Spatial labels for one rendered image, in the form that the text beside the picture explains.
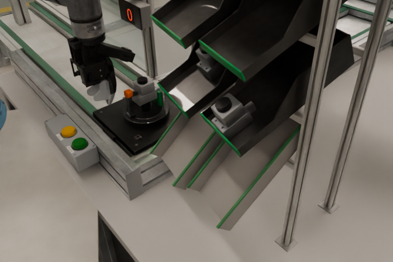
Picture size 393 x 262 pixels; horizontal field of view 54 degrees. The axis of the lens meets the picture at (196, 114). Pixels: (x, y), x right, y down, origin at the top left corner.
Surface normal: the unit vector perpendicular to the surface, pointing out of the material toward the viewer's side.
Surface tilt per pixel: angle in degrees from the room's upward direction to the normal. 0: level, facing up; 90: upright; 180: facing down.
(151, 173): 90
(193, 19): 25
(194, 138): 45
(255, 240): 0
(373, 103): 0
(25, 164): 0
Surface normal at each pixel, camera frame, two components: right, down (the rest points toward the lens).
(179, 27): -0.39, -0.59
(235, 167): -0.63, -0.34
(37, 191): -0.03, -0.80
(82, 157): 0.64, 0.45
